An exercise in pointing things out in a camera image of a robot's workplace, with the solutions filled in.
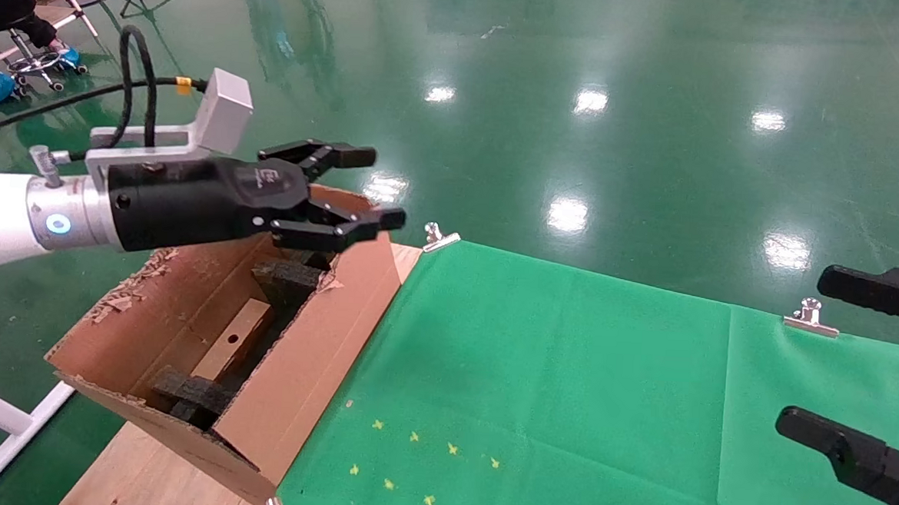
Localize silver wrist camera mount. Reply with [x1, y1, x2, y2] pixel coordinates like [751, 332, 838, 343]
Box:
[84, 62, 256, 197]

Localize small taped cardboard box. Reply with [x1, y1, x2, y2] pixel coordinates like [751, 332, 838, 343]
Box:
[191, 295, 277, 387]

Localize black corrugated cable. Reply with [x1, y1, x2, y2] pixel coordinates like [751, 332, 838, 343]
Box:
[69, 23, 162, 167]

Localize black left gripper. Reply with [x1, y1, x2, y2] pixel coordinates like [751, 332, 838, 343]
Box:
[103, 128, 410, 267]

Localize large open cardboard carton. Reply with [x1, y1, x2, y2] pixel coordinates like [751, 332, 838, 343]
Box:
[37, 170, 426, 505]

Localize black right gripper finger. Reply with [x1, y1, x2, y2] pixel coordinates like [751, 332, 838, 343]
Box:
[813, 264, 899, 338]
[771, 406, 899, 505]

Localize thin black cable yellow tag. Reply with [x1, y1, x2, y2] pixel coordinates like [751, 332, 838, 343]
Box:
[0, 68, 207, 154]

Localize wheeled metal stool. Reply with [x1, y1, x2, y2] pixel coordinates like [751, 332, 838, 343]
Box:
[4, 29, 90, 96]

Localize green table cloth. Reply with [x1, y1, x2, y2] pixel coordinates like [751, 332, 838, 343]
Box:
[275, 231, 899, 505]

